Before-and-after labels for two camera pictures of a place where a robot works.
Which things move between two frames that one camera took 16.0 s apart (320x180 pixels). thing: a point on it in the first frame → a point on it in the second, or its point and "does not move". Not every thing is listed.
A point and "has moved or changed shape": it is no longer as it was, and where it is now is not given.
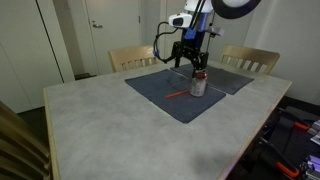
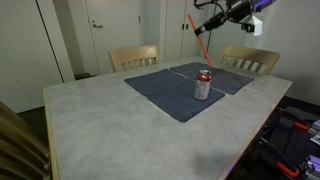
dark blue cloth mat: (186, 108) does not move
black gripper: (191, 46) → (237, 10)
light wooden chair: (251, 59) does not move
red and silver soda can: (199, 83) has moved or changed shape
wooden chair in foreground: (23, 155) does not move
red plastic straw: (177, 93) has moved or changed shape
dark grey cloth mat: (219, 78) does not move
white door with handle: (114, 25) does not move
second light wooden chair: (131, 57) does not move
